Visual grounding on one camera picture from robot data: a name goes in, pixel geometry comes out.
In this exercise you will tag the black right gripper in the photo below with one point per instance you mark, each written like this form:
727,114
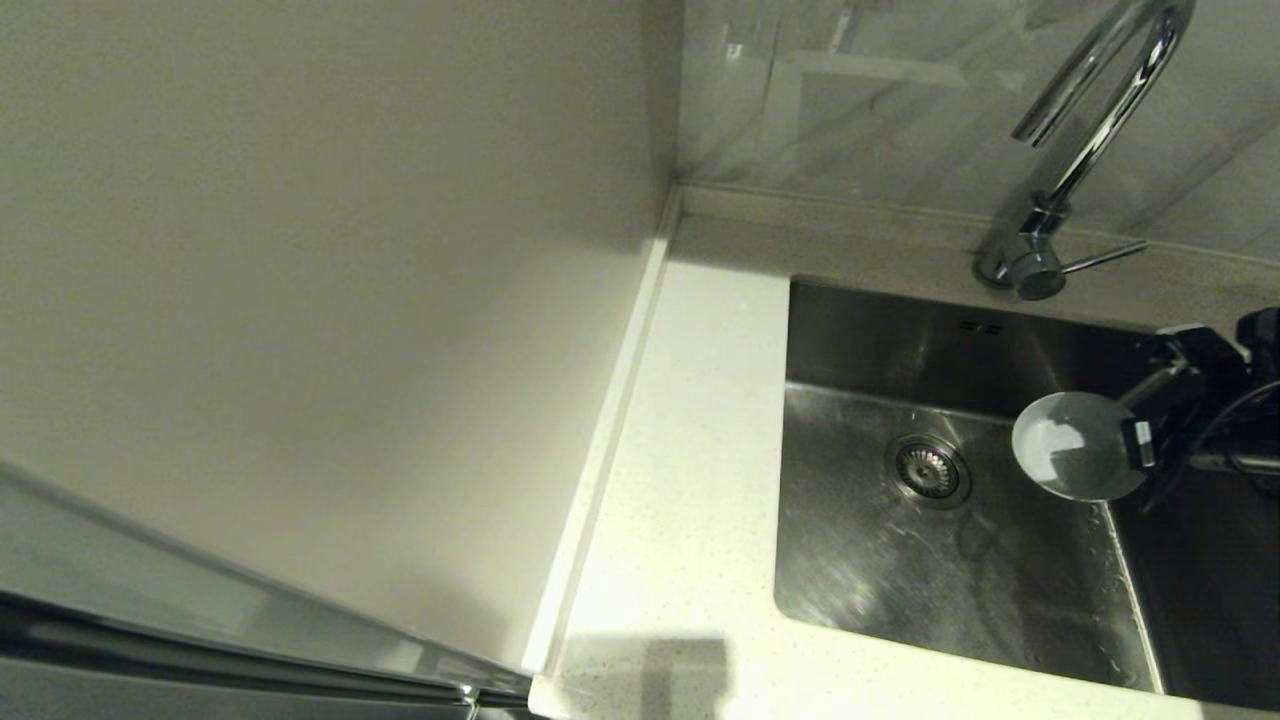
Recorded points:
1230,375

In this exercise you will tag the pale blue ceramic bowl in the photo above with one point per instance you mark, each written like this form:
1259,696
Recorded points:
1070,445

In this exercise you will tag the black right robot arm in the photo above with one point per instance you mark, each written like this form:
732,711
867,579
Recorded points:
1245,440

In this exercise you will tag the stainless steel kitchen sink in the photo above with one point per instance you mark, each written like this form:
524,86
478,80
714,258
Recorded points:
850,560

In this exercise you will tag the chrome gooseneck faucet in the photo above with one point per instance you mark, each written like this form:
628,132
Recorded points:
1028,255

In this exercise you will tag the round metal drain strainer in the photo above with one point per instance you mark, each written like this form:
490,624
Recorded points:
928,470

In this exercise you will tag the glossy grey appliance panel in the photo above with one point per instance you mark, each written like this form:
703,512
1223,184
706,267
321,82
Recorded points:
200,600

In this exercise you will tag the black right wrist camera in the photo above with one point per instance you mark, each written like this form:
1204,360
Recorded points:
1140,445

